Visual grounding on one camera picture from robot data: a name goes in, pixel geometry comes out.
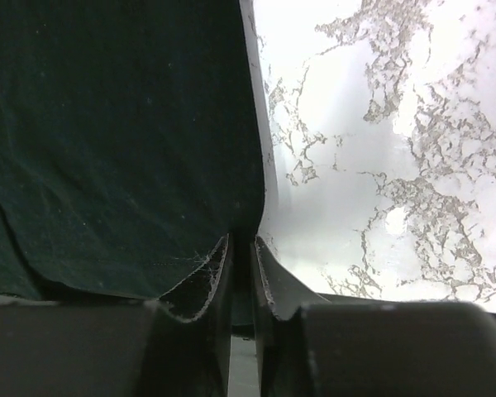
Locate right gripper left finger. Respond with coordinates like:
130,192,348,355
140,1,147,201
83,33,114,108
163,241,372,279
0,237,233,396

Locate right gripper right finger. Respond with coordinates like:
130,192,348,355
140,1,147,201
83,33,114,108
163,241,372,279
251,239,496,396

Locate black t shirt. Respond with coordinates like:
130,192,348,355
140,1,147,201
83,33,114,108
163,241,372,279
0,1,264,300

